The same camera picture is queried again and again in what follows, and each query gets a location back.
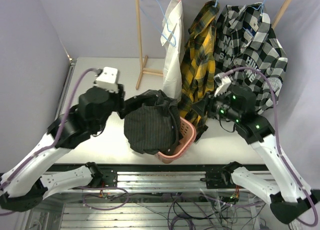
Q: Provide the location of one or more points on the yellow plaid shirt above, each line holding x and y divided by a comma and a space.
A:
198, 65

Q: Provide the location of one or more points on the pink plastic basket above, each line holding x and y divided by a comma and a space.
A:
189, 133

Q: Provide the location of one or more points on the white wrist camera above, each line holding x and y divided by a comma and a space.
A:
223, 82
108, 79

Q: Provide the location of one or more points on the black white checkered shirt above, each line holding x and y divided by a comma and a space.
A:
245, 38

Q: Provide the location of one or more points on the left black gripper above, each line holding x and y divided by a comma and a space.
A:
119, 97

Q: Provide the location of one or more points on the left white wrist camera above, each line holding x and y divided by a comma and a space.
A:
108, 79

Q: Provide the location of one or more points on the blue hanger of checkered shirt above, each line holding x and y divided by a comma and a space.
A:
262, 4

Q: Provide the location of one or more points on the wooden clothes rack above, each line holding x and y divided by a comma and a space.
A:
149, 19

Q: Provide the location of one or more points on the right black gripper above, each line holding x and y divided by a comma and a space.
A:
205, 105

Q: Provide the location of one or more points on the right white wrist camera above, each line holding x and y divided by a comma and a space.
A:
223, 82

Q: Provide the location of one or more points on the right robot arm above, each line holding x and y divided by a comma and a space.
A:
290, 196

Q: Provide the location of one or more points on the aluminium frame base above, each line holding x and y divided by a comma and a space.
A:
109, 208

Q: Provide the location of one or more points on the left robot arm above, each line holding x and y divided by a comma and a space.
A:
27, 184

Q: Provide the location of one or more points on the dark pinstriped shirt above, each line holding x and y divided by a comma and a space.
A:
155, 126

